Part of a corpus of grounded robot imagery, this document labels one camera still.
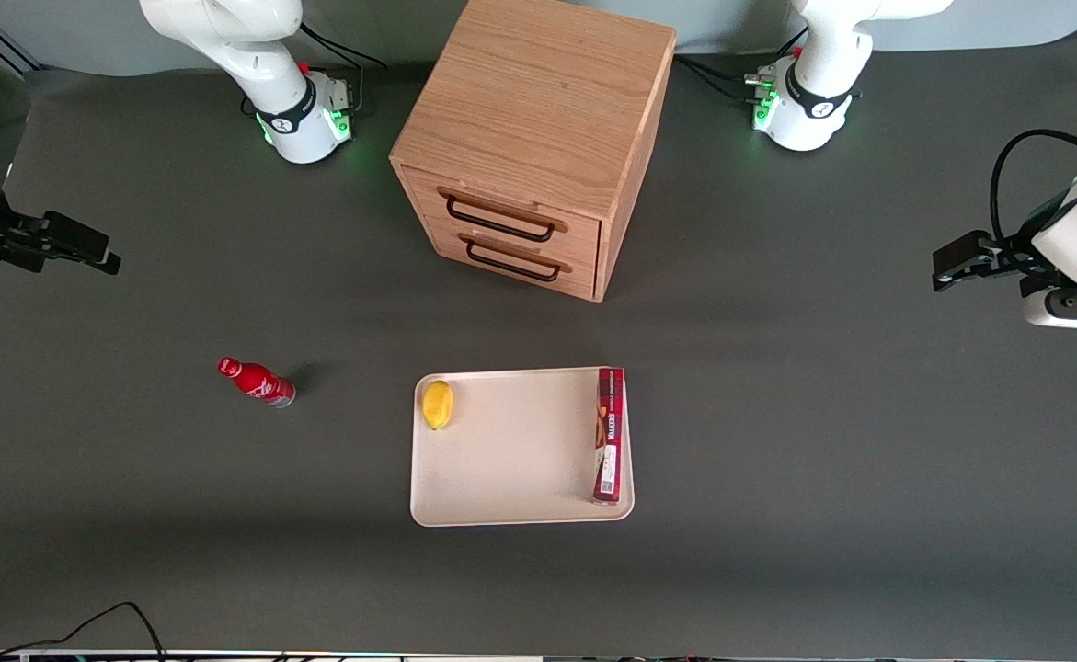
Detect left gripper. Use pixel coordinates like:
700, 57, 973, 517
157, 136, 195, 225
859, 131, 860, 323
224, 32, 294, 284
932, 230, 1077, 333

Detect red coke bottle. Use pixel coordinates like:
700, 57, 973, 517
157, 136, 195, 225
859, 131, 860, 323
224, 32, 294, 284
217, 357, 297, 409

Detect cream plastic tray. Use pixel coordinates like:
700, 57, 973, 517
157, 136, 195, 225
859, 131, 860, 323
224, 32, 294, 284
409, 367, 636, 528

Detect wooden drawer front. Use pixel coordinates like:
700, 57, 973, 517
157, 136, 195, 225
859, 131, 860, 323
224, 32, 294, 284
420, 214, 601, 302
401, 166, 602, 265

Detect yellow lemon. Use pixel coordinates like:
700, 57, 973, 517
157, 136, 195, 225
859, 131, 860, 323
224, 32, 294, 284
422, 380, 454, 431

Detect red biscuit box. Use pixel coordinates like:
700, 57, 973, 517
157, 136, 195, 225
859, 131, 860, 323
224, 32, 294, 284
593, 367, 627, 505

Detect wooden drawer cabinet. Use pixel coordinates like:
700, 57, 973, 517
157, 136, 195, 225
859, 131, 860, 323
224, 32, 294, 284
389, 0, 678, 304

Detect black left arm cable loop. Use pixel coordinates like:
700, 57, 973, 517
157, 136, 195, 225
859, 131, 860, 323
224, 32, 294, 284
990, 129, 1077, 247

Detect dark metal frame rail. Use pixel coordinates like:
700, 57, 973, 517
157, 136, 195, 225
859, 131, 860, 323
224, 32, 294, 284
0, 9, 44, 74

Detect black left base cables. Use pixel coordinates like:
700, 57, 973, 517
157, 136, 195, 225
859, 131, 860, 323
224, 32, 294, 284
674, 28, 810, 104

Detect black base cables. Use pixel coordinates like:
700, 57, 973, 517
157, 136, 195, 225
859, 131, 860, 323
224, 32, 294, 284
674, 28, 810, 104
242, 22, 389, 119

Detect black right base cables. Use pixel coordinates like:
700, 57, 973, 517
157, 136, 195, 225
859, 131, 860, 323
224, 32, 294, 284
242, 22, 389, 119

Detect black cable on table edge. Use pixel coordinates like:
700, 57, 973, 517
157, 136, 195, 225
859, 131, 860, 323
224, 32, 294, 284
0, 602, 167, 662

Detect black drawer handle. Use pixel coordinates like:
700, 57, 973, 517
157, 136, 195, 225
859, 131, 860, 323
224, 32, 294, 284
437, 187, 570, 244
458, 233, 574, 283

